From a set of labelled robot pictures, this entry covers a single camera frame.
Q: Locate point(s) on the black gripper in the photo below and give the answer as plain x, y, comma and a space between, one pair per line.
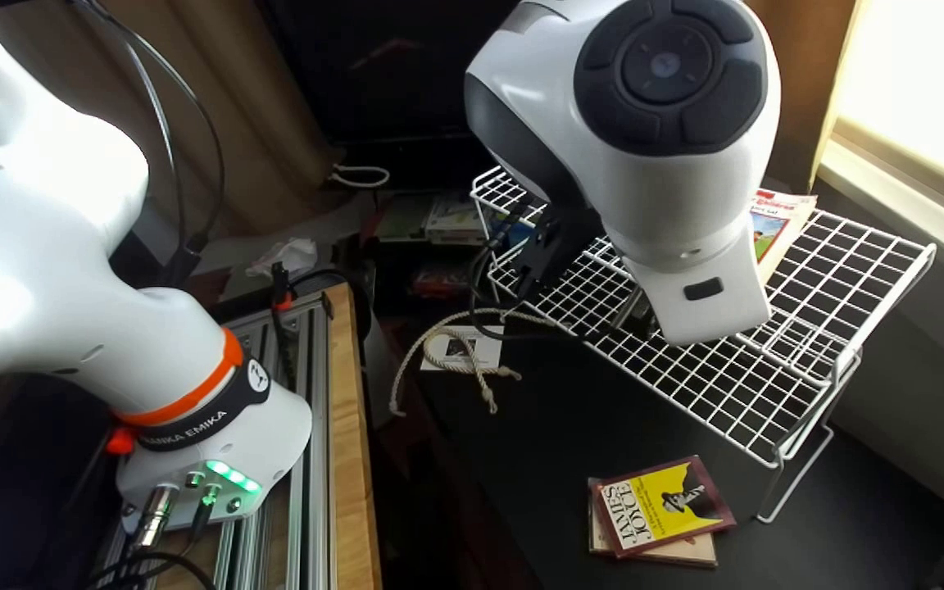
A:
559, 246

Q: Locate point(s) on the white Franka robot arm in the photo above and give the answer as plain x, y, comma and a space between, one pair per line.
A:
48, 217

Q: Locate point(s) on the tan brown book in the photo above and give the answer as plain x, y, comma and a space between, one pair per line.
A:
653, 551

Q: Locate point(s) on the blue plastic item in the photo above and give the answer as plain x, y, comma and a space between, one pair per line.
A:
515, 237

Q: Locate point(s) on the printed cardboard box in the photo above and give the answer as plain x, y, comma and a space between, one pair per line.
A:
423, 222

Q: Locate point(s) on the white plastic bag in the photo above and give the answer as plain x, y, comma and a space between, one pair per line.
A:
283, 256

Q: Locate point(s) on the wooden plank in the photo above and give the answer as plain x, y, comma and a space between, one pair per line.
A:
350, 494

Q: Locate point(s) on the beige curtain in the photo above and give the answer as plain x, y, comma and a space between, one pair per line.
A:
253, 110

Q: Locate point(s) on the white window frame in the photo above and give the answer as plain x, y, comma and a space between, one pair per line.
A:
908, 185

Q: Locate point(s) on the aluminium rail frame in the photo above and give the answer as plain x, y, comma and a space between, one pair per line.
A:
295, 512

